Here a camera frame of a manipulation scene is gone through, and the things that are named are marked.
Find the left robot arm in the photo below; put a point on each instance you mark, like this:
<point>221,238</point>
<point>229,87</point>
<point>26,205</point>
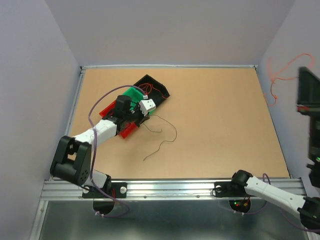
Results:
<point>72,161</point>

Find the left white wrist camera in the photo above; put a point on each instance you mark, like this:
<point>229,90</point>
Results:
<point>146,106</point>

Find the aluminium mounting rail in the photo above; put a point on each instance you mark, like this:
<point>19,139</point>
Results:
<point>139,190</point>

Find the green plastic bin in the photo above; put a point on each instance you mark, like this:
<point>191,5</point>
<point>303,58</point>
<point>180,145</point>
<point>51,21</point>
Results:
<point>135,95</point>

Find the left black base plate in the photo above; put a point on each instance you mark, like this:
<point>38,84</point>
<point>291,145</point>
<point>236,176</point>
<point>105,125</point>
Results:
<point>116,190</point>

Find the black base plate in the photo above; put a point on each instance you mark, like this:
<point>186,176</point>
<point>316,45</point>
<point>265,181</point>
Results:
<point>116,190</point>
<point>228,189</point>

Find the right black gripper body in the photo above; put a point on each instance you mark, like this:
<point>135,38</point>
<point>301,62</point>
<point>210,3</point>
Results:
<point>313,112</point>

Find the black plastic bin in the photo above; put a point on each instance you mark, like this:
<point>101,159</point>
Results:
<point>154,89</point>

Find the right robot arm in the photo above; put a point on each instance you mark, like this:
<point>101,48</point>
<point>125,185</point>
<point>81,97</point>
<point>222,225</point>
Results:
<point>304,208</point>

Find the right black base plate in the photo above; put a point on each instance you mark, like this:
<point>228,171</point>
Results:
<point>228,189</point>

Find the red plastic bin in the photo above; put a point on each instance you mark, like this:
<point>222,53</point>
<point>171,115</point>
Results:
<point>116,111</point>

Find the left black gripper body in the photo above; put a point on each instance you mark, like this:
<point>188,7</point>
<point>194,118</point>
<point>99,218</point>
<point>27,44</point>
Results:
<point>137,117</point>

